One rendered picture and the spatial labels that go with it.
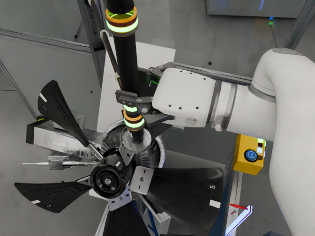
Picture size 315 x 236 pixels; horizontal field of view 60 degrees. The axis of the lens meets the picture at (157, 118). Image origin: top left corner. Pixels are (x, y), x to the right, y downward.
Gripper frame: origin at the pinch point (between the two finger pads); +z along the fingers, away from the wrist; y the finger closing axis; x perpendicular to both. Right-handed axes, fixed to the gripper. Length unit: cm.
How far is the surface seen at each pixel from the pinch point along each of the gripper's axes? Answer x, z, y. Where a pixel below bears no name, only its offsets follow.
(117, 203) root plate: -54, 7, -8
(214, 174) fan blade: -43.8, -22.2, 7.0
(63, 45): -65, 71, 70
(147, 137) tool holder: -19.5, -2.3, 0.8
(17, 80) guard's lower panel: -110, 122, 70
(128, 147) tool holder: -19.5, 1.2, -3.2
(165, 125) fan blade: -26.0, -4.7, 9.4
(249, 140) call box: -58, -34, 32
